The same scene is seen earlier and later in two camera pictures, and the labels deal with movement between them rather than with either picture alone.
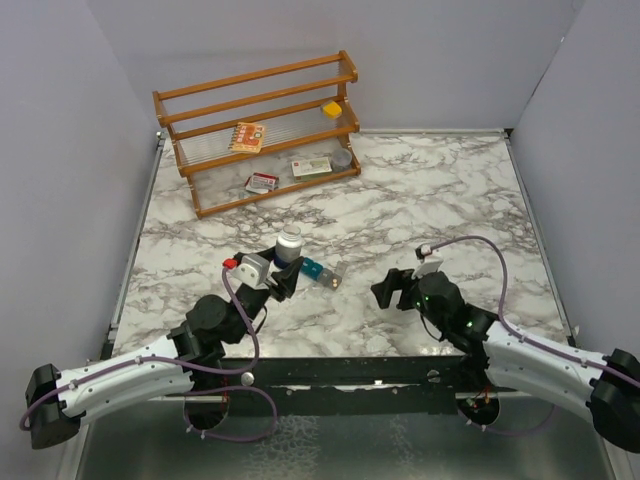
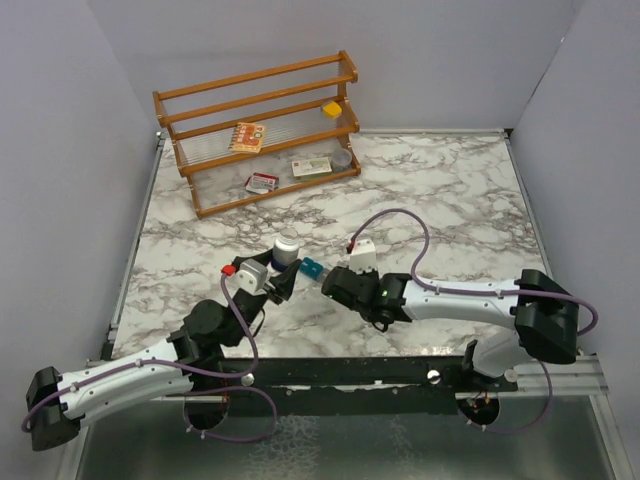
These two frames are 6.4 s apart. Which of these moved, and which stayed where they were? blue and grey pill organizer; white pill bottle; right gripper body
Moved: right gripper body
Stayed: white pill bottle; blue and grey pill organizer
